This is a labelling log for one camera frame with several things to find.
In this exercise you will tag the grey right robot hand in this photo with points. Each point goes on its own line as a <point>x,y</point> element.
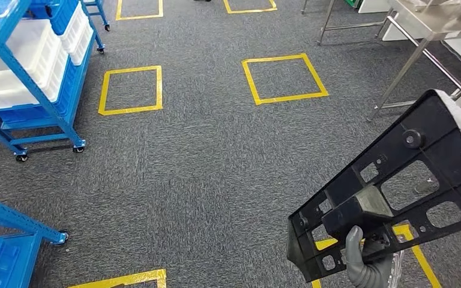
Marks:
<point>365,276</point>

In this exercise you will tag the black plastic plate frame part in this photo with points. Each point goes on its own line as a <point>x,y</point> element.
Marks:
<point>445,131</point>

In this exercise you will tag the blue metal shelf rack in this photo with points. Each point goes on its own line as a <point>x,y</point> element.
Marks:
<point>43,139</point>
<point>12,216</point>
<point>95,8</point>

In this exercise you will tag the clear plastic wrap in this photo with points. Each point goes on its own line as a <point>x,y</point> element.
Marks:
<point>433,4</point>

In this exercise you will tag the white plastic crate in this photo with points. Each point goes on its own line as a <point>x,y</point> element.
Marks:
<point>77,36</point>
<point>23,51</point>

